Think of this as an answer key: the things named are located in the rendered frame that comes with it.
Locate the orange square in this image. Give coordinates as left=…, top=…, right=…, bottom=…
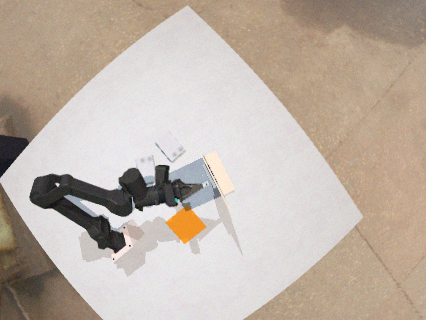
left=165, top=205, right=206, bottom=244

